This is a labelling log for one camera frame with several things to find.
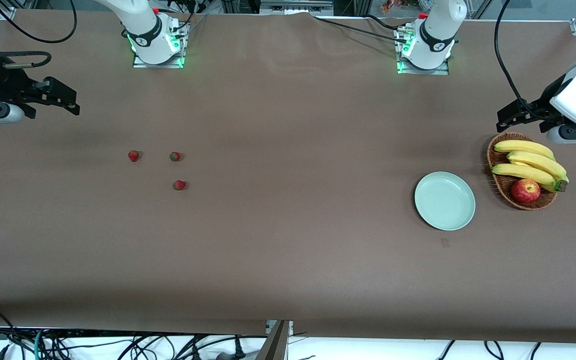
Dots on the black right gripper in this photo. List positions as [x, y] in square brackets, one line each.
[9, 86]

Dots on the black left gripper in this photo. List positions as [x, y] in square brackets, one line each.
[542, 101]

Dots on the red strawberry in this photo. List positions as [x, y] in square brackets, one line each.
[175, 156]
[179, 185]
[133, 156]

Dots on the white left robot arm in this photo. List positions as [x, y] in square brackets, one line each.
[435, 35]

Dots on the pale green round plate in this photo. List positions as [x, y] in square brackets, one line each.
[448, 192]

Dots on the yellow banana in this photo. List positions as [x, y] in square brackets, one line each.
[538, 161]
[523, 146]
[523, 172]

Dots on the brown woven basket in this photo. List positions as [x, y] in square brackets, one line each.
[502, 190]

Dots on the red apple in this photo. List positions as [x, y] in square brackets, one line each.
[525, 192]

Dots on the grey equipment box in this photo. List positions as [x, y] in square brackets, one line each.
[293, 9]

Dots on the brown table cover sheet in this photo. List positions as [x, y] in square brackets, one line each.
[288, 260]

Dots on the black power plug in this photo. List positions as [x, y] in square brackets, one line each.
[239, 349]

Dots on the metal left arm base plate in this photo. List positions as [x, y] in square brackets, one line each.
[428, 72]

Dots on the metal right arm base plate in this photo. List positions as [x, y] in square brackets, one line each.
[158, 65]

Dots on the aluminium frame post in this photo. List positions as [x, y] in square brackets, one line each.
[275, 345]

